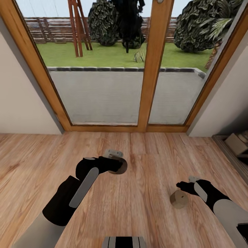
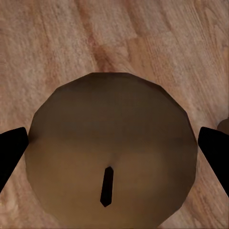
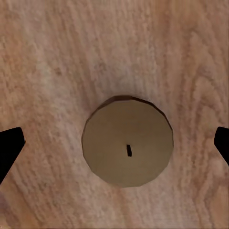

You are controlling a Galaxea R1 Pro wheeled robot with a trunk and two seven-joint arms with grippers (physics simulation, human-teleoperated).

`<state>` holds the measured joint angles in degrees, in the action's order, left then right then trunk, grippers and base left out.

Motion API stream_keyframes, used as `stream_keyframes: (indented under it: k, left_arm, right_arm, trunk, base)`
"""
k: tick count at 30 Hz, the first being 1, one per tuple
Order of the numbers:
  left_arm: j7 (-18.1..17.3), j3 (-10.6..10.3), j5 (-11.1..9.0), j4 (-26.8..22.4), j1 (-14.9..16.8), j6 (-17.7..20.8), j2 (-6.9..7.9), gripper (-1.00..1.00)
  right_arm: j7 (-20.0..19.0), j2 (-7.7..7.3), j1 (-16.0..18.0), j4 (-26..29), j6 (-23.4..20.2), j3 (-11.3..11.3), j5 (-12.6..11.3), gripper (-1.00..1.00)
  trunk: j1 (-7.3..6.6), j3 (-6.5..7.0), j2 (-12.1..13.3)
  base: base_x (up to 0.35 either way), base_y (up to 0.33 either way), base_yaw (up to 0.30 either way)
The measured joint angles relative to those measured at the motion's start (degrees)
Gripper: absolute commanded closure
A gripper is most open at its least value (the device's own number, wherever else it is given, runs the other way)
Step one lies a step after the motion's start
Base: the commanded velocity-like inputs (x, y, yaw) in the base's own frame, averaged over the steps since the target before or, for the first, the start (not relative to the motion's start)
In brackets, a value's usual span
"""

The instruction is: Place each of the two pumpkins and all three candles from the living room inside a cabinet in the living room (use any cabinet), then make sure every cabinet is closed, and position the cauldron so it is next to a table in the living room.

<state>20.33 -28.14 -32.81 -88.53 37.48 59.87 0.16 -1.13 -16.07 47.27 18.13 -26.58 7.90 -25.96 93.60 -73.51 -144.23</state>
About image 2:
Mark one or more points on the pillar candle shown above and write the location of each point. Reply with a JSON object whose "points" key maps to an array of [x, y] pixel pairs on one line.
{"points": [[224, 126], [111, 151]]}

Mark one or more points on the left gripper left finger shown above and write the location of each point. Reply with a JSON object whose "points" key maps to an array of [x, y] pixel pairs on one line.
{"points": [[13, 144]]}

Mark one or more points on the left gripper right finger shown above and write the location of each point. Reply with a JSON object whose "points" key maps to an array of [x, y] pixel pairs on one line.
{"points": [[215, 147]]}

